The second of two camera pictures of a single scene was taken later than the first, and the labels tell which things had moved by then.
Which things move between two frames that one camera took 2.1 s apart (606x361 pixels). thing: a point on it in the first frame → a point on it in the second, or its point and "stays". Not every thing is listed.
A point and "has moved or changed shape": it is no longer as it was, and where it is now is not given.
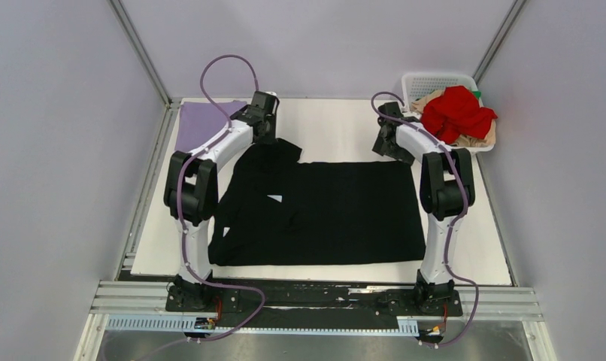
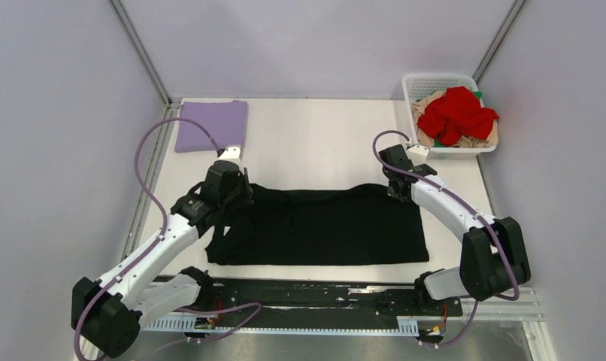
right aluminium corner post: [515, 9] stays
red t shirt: [457, 111] stays
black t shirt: [273, 210] has moved or changed shape
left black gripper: [271, 137] → [246, 198]
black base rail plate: [292, 300] stays
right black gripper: [383, 148] → [399, 198]
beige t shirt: [463, 140] stays
